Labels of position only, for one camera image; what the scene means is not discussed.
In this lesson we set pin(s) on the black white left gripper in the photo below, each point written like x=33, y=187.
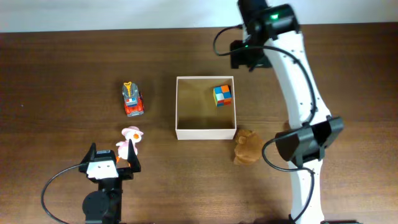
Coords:
x=127, y=173

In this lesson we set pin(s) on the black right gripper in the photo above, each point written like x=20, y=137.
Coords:
x=238, y=56

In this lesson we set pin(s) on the multicolour puzzle cube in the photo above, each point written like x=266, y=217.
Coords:
x=222, y=95

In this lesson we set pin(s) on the pink cardboard box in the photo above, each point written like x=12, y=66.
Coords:
x=197, y=116

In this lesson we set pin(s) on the brown plush capybara toy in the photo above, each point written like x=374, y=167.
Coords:
x=248, y=148

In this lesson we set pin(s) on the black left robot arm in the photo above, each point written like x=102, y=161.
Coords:
x=105, y=204

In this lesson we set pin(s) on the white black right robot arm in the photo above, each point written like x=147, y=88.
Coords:
x=273, y=39

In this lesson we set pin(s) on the pink duck toy with hat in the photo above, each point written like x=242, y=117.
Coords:
x=133, y=135

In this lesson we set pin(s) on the red grey toy truck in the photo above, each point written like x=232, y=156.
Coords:
x=133, y=103

